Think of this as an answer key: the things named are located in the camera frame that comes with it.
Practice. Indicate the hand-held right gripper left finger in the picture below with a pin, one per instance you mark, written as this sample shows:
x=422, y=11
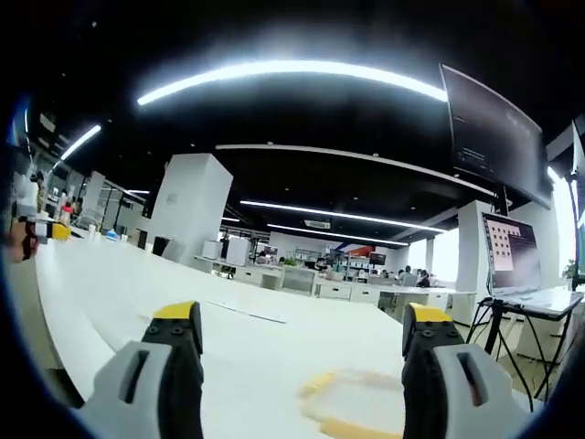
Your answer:
x=137, y=366

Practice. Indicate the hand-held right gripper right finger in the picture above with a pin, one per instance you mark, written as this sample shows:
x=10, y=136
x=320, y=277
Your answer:
x=461, y=370

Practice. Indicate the person's left hand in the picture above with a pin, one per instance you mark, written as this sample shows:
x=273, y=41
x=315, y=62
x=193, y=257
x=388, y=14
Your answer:
x=23, y=244

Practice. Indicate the black folding laptop stand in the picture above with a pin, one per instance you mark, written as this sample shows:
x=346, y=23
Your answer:
x=525, y=334

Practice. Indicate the short ceiling light strip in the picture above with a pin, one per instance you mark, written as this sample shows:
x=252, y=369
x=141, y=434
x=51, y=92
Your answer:
x=80, y=142

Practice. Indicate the open laptop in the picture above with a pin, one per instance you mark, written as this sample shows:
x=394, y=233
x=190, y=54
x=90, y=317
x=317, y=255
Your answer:
x=516, y=260

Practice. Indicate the white paper sheet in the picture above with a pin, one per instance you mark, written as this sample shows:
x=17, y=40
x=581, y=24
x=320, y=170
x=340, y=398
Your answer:
x=249, y=311

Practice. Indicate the small green plant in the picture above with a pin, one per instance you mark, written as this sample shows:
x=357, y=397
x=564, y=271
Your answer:
x=570, y=270

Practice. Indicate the row of white office desks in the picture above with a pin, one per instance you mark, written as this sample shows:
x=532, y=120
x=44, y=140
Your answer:
x=338, y=283

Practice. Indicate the thin ceiling light strip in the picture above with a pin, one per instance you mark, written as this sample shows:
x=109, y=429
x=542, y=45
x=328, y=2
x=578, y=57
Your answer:
x=343, y=215
x=338, y=234

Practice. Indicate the ceiling air vent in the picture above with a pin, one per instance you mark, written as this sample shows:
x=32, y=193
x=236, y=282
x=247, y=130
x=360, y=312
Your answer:
x=317, y=224

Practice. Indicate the monitor edge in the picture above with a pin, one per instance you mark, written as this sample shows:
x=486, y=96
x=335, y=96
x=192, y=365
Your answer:
x=579, y=196

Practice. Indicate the large dark monitor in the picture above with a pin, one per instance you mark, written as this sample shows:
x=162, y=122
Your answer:
x=493, y=137

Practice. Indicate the long ceiling light strip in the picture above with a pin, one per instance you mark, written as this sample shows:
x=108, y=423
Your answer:
x=292, y=75

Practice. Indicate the small dark wall screen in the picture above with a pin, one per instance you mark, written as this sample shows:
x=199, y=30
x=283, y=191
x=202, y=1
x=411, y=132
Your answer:
x=377, y=259

